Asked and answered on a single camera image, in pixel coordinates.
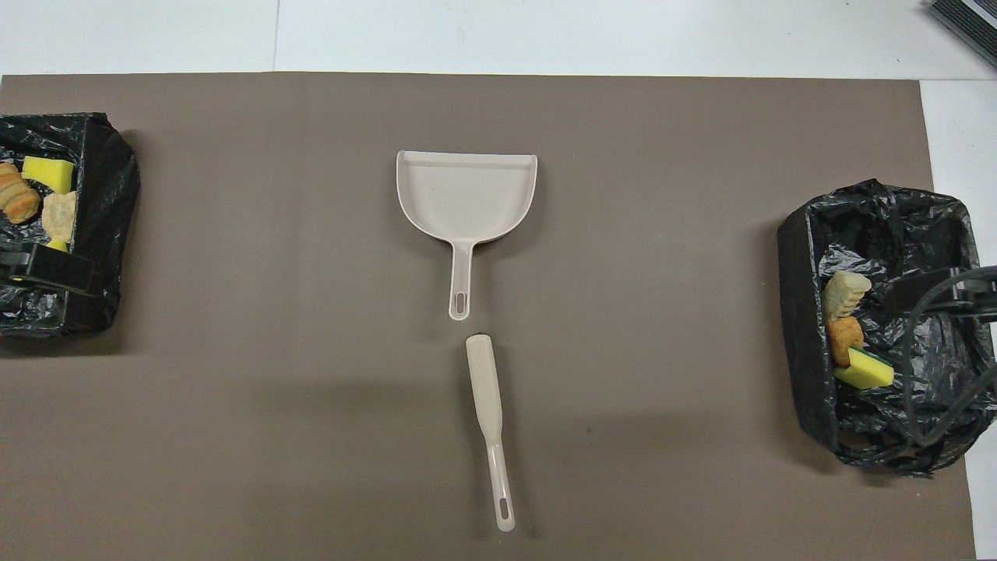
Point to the orange striped croissant piece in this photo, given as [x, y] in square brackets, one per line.
[59, 214]
[17, 199]

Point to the notched yellow sponge piece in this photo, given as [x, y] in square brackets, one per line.
[863, 374]

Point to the black bag lined bin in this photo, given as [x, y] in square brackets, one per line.
[794, 312]
[101, 195]

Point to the beige hand brush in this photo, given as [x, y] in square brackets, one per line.
[487, 389]

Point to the brown bread roll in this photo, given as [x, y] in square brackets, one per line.
[845, 339]

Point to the pale bread chunk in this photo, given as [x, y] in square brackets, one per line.
[847, 294]

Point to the beige plastic dustpan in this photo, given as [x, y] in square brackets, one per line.
[466, 195]

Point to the small yellow sponge wedge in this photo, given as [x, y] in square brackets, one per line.
[48, 173]

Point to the brown paper table mat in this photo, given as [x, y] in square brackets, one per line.
[701, 140]

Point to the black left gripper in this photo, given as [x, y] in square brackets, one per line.
[14, 261]

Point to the green and yellow sponge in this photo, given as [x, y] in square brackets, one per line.
[57, 246]

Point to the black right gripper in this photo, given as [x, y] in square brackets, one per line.
[977, 296]

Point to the grey ribbed device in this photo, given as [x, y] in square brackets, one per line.
[966, 23]

